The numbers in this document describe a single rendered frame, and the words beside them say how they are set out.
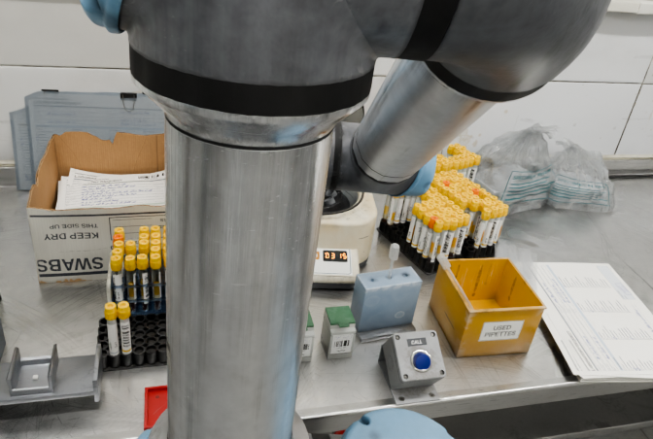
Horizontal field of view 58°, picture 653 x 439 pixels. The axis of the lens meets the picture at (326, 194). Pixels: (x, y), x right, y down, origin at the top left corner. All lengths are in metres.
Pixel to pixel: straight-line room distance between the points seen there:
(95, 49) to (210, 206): 1.00
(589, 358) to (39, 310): 0.89
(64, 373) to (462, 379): 0.57
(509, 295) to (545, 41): 0.84
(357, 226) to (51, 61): 0.67
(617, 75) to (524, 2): 1.43
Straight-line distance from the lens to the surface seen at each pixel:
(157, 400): 0.89
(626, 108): 1.75
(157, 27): 0.25
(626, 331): 1.19
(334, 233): 1.06
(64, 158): 1.29
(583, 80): 1.63
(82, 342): 0.99
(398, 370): 0.89
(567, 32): 0.29
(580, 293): 1.23
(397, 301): 0.98
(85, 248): 1.06
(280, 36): 0.23
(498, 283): 1.12
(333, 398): 0.90
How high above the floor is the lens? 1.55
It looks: 30 degrees down
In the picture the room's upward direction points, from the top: 7 degrees clockwise
